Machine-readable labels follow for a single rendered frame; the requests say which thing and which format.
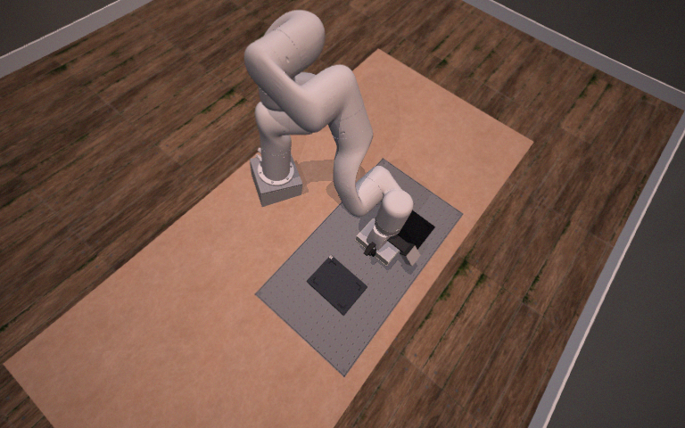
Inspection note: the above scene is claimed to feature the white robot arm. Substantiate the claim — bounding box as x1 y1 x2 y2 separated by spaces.
244 10 421 266

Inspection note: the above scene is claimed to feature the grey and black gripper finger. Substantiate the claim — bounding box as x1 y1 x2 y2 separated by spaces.
364 242 376 257

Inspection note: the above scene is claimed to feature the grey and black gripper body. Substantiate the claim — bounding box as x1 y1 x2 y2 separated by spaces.
367 224 393 250

